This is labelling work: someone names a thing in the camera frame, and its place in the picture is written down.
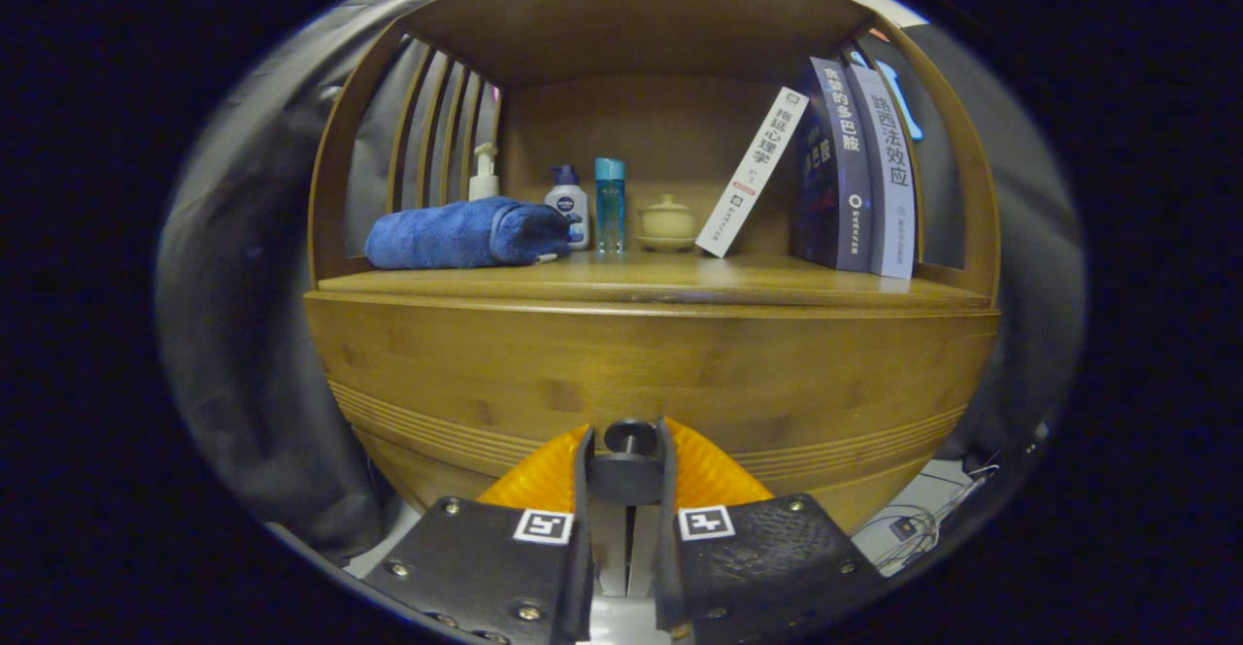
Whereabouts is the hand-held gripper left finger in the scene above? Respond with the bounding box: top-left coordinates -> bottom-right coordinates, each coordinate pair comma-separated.
361,422 -> 595,645

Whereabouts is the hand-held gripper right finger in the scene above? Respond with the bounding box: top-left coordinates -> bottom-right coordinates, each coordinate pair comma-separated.
653,418 -> 885,641

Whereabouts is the wooden countertop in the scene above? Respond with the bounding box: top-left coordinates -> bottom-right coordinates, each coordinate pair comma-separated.
317,252 -> 991,314

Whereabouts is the wooden cabinet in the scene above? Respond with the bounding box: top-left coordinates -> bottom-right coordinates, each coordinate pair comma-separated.
303,0 -> 1003,539

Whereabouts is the blue folded towel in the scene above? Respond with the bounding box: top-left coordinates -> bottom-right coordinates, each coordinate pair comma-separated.
364,196 -> 572,271

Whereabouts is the beige lidded teacup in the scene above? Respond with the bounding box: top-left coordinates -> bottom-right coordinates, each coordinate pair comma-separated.
636,194 -> 697,254

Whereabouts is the white bottle with blue cap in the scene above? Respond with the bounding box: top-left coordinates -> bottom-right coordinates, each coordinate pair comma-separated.
544,164 -> 590,252

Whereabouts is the clear blue bottle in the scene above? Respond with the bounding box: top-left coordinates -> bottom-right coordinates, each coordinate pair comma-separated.
594,157 -> 627,255

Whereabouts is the white pump bottle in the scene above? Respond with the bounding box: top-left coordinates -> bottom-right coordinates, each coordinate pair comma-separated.
468,143 -> 501,202

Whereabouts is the white book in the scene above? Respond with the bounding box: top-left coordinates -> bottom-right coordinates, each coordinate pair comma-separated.
695,86 -> 810,259

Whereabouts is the dark blue book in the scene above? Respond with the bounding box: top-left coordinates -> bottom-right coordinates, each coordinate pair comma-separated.
789,56 -> 874,273

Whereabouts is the light purple book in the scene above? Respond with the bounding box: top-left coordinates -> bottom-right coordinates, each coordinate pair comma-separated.
845,60 -> 917,281

